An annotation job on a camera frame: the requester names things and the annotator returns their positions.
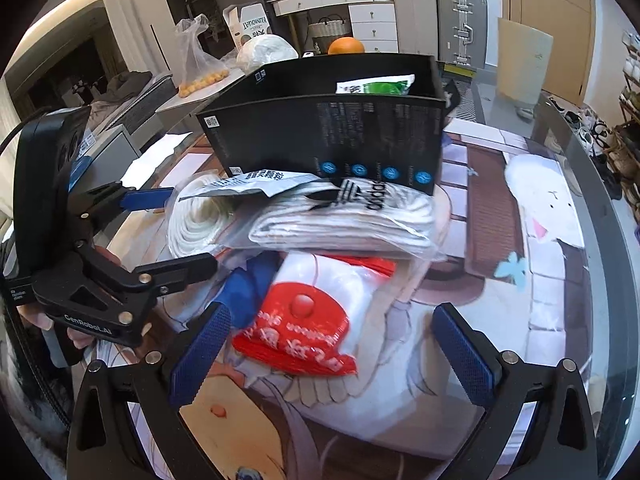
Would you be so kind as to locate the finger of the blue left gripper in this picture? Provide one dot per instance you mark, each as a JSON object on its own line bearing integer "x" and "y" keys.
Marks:
{"x": 154, "y": 198}
{"x": 175, "y": 275}

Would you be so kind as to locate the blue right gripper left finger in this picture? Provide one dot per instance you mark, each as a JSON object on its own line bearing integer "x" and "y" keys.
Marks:
{"x": 193, "y": 352}

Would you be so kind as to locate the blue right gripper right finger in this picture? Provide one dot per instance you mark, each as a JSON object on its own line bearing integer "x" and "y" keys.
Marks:
{"x": 471, "y": 355}

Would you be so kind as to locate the red balloon glue bag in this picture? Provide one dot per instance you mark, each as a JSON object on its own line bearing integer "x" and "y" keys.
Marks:
{"x": 312, "y": 317}

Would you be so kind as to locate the green medicine pouch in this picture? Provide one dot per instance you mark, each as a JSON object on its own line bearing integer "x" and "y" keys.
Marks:
{"x": 398, "y": 85}
{"x": 264, "y": 182}

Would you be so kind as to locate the bagged white adidas socks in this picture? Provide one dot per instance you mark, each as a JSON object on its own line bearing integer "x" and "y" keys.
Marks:
{"x": 350, "y": 216}

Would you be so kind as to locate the green medicine pouch front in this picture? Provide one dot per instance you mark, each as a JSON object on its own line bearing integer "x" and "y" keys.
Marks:
{"x": 398, "y": 85}

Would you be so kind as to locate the person's left hand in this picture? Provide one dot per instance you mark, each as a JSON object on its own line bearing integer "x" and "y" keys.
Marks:
{"x": 34, "y": 314}

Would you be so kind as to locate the white paper sheet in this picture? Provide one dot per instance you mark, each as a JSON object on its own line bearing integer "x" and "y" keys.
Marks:
{"x": 141, "y": 169}

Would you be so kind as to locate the grey side cabinet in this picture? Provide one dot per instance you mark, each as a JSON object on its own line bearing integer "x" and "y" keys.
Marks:
{"x": 106, "y": 161}

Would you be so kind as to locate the bed with blankets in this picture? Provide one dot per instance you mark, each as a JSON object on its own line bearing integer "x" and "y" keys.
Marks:
{"x": 130, "y": 100}

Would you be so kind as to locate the anime print desk mat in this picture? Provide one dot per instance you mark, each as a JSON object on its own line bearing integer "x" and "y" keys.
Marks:
{"x": 513, "y": 262}

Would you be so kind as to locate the plastic bag of oranges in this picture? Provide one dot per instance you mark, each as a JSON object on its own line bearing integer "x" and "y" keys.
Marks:
{"x": 198, "y": 69}

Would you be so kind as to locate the black cardboard box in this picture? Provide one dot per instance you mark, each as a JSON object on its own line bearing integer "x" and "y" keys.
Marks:
{"x": 288, "y": 116}

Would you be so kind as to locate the white wrapped bundle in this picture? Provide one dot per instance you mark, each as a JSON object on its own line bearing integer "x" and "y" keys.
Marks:
{"x": 262, "y": 50}

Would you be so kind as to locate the printed cardboard fruit box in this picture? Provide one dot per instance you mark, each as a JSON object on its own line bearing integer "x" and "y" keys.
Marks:
{"x": 246, "y": 22}

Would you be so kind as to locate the orange fruit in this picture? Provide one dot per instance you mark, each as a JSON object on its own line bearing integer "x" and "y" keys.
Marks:
{"x": 346, "y": 45}

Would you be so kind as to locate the woven laundry basket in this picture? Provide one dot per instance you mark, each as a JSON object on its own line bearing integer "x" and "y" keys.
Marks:
{"x": 325, "y": 31}

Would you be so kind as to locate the shoe rack with shoes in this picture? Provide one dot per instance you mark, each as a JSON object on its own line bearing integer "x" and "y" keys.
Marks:
{"x": 620, "y": 144}

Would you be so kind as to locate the white drawer desk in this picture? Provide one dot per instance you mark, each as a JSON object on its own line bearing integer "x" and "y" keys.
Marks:
{"x": 372, "y": 22}

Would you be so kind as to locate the white suitcase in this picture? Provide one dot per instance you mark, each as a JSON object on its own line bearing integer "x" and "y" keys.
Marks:
{"x": 417, "y": 26}

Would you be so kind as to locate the silver suitcase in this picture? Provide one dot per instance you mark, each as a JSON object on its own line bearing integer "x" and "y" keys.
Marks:
{"x": 462, "y": 28}

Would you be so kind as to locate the wooden door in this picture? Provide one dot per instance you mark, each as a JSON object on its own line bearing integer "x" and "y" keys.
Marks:
{"x": 571, "y": 24}

